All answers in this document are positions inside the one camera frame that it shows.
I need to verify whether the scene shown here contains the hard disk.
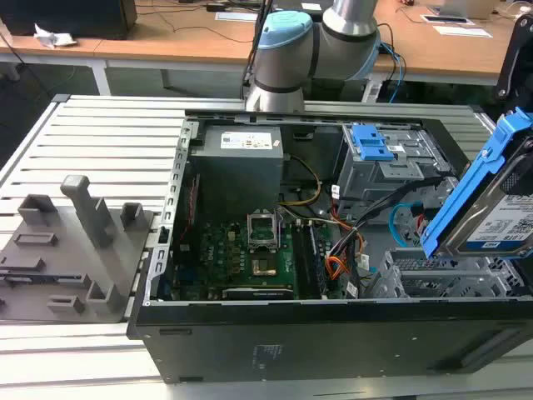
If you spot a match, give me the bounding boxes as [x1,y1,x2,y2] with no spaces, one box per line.
[419,107,533,260]

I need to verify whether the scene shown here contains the blue disk wire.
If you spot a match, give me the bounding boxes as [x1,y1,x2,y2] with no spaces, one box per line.
[388,201,426,252]

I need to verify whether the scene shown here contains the grey metal disk bay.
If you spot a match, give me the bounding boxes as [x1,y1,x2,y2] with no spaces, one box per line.
[366,248,526,299]

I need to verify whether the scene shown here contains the white paper sheet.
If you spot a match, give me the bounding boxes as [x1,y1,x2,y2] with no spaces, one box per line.
[431,24,493,39]

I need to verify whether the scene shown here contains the blue plastic cage latch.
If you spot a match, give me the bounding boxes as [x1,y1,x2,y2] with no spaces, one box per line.
[351,123,395,162]

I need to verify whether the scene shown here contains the grey metal drive cage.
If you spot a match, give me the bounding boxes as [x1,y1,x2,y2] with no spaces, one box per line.
[336,123,456,220]

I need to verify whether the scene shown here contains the black RAM sticks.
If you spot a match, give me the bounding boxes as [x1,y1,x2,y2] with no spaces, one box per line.
[291,222,328,299]

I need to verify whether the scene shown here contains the grey power supply unit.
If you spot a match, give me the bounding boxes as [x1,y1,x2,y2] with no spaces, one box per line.
[189,125,285,218]

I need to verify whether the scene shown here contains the metal socket cover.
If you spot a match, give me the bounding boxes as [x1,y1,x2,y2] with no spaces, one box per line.
[247,211,279,250]

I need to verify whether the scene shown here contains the wooden desk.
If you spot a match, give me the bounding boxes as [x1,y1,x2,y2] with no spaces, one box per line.
[0,0,533,97]

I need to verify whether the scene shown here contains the CPU socket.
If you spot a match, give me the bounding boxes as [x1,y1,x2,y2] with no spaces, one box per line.
[249,254,281,279]

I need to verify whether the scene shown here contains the green motherboard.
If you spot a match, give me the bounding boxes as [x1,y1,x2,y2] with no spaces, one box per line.
[174,220,334,301]

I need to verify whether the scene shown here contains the black graphics card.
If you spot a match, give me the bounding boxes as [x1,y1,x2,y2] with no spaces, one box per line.
[222,284,295,301]

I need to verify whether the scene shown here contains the black open PC case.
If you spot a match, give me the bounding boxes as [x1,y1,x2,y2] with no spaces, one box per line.
[126,107,533,384]

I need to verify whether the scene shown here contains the black computer box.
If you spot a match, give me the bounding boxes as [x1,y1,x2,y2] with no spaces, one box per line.
[0,0,138,41]

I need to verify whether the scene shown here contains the crumpled white paper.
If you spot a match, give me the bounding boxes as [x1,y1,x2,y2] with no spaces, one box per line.
[32,22,79,50]

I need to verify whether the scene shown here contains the grey parts rack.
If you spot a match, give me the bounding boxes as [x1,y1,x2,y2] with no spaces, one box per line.
[0,174,156,324]

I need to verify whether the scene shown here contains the blue cable behind arm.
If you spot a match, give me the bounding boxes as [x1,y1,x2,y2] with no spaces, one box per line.
[381,40,408,103]

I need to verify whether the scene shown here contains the black wire bundle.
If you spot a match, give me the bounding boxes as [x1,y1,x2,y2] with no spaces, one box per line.
[352,177,443,228]

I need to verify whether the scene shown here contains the yellow power wire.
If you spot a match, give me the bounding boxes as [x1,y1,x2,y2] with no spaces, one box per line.
[279,153,322,208]

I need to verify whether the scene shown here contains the orange and coloured wire bundle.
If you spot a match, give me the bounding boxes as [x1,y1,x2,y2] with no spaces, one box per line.
[326,214,368,285]

